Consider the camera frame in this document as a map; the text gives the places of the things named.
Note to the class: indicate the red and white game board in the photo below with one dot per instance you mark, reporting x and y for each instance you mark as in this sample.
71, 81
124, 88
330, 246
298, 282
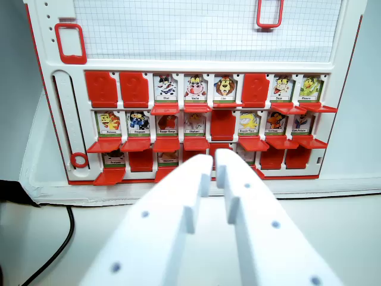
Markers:
190, 38

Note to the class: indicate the red board flap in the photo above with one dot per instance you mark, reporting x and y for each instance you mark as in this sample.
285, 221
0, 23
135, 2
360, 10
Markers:
221, 145

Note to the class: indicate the black box with white label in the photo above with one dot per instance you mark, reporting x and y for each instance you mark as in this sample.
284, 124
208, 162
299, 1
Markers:
15, 192

